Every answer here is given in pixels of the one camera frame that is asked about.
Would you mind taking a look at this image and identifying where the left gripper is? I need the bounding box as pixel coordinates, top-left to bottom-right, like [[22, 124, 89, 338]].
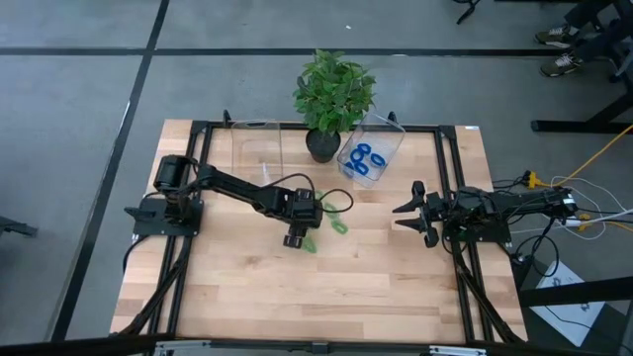
[[274, 197, 323, 250]]

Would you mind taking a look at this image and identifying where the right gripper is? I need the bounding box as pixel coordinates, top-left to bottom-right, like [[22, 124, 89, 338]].
[[393, 180, 448, 249]]

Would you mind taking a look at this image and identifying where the clear plastic bin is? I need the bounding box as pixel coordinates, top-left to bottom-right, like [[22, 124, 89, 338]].
[[336, 112, 407, 189], [229, 118, 286, 198]]

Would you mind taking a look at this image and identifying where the green potted plant black pot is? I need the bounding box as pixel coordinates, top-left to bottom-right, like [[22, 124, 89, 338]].
[[293, 47, 378, 164]]

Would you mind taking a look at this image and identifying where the black floor bar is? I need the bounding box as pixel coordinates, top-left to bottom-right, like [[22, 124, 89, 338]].
[[518, 275, 633, 309]]

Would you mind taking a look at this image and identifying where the black desk stand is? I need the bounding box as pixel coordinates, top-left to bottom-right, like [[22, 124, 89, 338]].
[[531, 63, 633, 135]]

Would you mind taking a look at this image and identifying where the white paper sheet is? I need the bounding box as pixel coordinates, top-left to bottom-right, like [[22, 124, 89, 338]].
[[528, 260, 607, 347]]

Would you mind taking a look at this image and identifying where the black chair leg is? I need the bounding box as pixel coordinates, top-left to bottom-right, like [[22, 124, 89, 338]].
[[452, 0, 484, 26]]

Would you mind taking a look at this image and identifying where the person's shoe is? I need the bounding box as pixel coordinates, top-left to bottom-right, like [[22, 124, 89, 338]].
[[539, 52, 584, 78], [534, 25, 580, 46]]

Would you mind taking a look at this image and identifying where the black table edge beam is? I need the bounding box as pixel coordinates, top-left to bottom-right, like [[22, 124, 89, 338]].
[[0, 334, 633, 356]]

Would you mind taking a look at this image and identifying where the person's leg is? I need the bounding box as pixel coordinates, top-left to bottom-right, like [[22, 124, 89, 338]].
[[576, 19, 633, 63], [563, 0, 619, 31]]

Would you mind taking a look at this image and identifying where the dark grey furniture foot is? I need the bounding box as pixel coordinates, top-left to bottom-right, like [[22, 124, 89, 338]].
[[0, 216, 40, 239]]

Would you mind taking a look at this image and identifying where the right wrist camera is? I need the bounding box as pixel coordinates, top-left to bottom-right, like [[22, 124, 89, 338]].
[[425, 192, 446, 219]]

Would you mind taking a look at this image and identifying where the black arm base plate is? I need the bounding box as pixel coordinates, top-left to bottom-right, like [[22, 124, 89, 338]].
[[123, 197, 205, 237], [439, 217, 513, 244]]

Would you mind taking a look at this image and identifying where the black aluminium table frame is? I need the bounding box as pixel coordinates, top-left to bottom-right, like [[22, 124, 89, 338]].
[[111, 118, 528, 347]]

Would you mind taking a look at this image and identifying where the silver metal bracket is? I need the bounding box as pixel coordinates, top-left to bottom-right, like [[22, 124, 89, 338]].
[[428, 344, 489, 356], [153, 339, 213, 356]]

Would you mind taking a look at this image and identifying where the white power cable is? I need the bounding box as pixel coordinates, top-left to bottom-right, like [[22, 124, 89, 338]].
[[553, 208, 633, 228]]

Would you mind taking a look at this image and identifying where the yellow cable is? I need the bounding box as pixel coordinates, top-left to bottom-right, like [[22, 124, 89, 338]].
[[523, 123, 633, 189]]

